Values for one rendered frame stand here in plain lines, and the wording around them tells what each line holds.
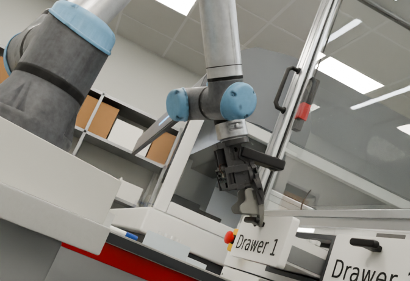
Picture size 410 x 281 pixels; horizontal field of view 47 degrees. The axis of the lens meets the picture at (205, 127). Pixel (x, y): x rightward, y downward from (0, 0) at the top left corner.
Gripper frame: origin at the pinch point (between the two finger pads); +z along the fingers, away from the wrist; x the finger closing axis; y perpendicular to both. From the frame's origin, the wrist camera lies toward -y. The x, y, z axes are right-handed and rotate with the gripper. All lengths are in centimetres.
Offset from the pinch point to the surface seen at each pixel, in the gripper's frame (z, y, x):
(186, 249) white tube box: 4.9, 14.5, -18.6
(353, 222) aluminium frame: 2.9, -12.6, 19.2
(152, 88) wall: -127, -78, -416
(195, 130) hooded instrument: -33, -14, -80
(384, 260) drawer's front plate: 8.0, -7.1, 34.2
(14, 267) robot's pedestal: -6, 51, 37
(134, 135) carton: -72, -38, -368
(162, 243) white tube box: 2.0, 20.2, -19.7
